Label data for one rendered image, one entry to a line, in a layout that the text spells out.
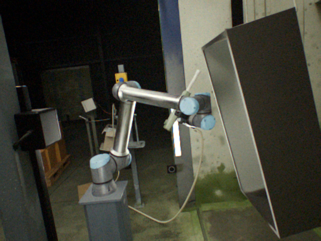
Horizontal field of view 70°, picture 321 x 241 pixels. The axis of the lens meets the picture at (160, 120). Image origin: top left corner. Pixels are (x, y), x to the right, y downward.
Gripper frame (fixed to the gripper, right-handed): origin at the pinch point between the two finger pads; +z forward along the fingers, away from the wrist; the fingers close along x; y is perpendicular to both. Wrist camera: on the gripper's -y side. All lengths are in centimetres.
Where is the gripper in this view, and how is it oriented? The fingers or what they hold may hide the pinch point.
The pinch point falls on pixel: (177, 116)
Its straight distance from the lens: 164.5
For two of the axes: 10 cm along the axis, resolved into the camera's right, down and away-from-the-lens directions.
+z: -4.0, -1.0, 9.1
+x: 4.6, -8.8, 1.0
